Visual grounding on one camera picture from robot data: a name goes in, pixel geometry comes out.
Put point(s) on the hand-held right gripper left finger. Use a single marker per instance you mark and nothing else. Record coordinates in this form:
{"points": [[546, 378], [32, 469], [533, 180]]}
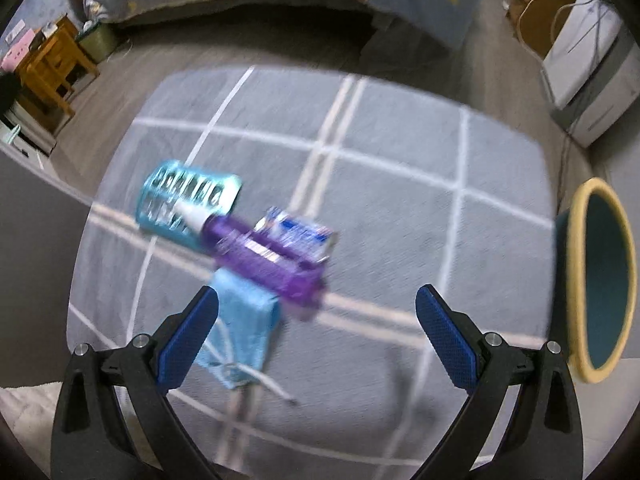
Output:
{"points": [[187, 340]]}

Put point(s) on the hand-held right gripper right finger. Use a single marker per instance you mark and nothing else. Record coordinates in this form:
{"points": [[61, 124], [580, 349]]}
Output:
{"points": [[447, 335]]}

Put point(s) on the purple bottle with white cap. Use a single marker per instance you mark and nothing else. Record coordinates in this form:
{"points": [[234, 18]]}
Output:
{"points": [[260, 260]]}

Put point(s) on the teal bin with yellow rim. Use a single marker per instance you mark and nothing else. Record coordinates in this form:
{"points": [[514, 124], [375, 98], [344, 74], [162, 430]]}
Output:
{"points": [[605, 270]]}

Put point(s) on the blue face mask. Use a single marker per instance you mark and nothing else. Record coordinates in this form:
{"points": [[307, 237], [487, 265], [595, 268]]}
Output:
{"points": [[245, 320]]}

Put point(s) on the grey rug with white lines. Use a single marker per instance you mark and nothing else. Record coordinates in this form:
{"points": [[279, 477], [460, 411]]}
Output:
{"points": [[400, 210]]}

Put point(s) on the teal perforated container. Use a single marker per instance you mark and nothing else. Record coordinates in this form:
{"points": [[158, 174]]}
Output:
{"points": [[170, 185]]}

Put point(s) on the blue and white carton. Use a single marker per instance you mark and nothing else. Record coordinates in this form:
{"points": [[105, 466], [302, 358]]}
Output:
{"points": [[305, 232]]}

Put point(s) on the white fluffy rug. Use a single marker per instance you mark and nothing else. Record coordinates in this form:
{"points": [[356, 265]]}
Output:
{"points": [[25, 420]]}

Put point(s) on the white low furniture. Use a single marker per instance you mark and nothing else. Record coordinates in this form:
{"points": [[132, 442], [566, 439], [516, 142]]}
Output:
{"points": [[25, 132]]}

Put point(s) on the white floor appliance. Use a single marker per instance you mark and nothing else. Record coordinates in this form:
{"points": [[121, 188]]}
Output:
{"points": [[580, 60]]}

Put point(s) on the green storage box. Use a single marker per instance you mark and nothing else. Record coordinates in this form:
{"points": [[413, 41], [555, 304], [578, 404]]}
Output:
{"points": [[97, 42]]}

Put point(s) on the wooden side table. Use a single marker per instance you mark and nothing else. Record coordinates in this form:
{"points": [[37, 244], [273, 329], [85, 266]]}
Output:
{"points": [[50, 60]]}

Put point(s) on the wooden cabinet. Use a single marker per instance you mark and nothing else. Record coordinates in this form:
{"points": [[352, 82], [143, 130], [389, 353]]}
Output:
{"points": [[542, 20]]}

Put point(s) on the pink box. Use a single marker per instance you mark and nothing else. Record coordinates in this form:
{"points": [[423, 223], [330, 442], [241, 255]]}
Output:
{"points": [[17, 52]]}

